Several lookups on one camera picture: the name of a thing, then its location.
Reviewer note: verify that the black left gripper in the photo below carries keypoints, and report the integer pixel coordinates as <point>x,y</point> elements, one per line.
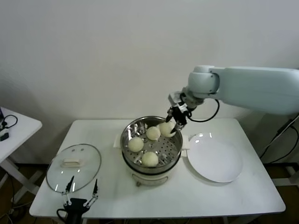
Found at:
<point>76,207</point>

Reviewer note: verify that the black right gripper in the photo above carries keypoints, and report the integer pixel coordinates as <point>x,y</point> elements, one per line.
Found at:
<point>178,115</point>

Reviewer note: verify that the white steamed baozi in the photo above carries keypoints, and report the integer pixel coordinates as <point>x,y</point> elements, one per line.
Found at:
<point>165,129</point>
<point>135,144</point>
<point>153,133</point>
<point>149,159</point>

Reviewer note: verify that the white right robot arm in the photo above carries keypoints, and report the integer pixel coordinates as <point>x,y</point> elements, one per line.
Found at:
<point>245,86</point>

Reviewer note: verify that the perforated steel steamer basket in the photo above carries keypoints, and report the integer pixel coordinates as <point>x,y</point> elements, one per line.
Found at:
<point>172,142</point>

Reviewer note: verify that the white round plate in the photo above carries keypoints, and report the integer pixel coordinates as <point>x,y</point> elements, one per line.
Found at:
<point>215,158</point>

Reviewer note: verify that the white electric cooker pot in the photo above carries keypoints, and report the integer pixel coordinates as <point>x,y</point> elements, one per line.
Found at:
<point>149,177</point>

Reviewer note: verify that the white side table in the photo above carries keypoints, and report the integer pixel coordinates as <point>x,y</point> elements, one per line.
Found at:
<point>23,128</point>

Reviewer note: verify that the small black device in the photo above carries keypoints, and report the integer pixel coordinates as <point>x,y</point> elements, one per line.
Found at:
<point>3,136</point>

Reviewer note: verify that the black metal frame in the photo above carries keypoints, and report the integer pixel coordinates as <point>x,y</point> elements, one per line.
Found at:
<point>293,173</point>

